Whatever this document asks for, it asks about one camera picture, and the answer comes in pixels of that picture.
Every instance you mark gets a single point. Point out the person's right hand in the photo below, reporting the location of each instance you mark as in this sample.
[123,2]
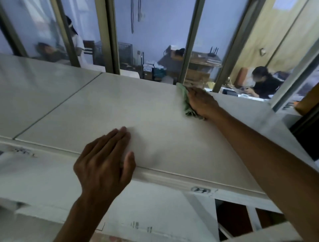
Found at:
[201,101]

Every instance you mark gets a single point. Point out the person's left hand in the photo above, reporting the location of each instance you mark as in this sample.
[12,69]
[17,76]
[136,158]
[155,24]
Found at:
[101,169]

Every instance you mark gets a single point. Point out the person's left thumb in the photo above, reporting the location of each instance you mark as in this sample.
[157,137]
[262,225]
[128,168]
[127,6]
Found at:
[130,166]

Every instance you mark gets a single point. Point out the green cleaning cloth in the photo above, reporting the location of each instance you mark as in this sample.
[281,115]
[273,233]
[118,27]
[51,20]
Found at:
[184,101]

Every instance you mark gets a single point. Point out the person's right forearm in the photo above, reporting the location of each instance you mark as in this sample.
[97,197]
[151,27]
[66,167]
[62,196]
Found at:
[269,162]

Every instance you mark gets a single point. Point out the person's left forearm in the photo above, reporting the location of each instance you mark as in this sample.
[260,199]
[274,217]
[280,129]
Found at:
[83,219]

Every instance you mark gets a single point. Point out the cluttered desk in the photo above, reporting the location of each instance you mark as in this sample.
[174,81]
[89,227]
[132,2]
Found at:
[172,67]

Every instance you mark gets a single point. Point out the cardboard box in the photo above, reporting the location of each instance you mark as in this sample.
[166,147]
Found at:
[198,74]

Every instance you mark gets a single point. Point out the dark wooden chair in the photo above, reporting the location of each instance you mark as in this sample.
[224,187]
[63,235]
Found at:
[89,51]

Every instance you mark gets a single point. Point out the black wifi router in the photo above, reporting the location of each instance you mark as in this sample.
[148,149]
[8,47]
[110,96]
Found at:
[213,52]

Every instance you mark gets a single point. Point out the wooden door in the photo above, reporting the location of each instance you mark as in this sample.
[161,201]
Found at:
[279,35]

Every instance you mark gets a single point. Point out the metal window frame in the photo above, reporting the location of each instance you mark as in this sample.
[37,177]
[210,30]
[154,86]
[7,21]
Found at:
[194,42]

